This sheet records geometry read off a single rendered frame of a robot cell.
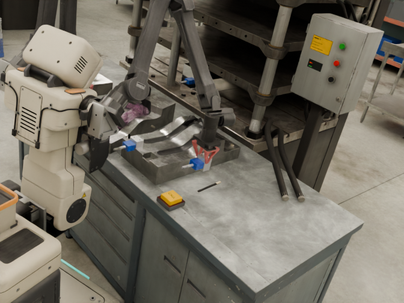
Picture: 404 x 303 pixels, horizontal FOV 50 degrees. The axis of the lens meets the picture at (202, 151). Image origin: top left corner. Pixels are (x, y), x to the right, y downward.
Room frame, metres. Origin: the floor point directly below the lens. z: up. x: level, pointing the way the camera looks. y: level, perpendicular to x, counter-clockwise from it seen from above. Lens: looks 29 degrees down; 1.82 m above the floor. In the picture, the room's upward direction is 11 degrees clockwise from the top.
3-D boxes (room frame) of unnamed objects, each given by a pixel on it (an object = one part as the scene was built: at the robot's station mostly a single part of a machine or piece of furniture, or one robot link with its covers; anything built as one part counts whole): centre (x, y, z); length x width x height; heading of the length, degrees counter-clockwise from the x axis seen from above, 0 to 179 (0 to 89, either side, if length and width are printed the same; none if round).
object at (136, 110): (1.93, 0.40, 0.90); 0.26 x 0.18 x 0.08; 155
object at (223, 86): (2.71, -0.05, 0.87); 0.50 x 0.27 x 0.17; 138
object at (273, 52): (2.80, -0.08, 1.20); 1.29 x 0.83 x 0.19; 48
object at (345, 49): (2.13, -0.54, 0.74); 0.31 x 0.22 x 1.47; 48
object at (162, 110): (1.93, 0.41, 0.86); 0.50 x 0.26 x 0.11; 155
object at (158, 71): (2.81, -0.07, 0.76); 1.30 x 0.84 x 0.07; 48
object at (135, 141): (1.59, 0.31, 0.89); 0.13 x 0.05 x 0.05; 138
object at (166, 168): (1.75, 0.09, 0.87); 0.50 x 0.26 x 0.14; 138
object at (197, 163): (1.49, 0.02, 0.93); 0.13 x 0.05 x 0.05; 137
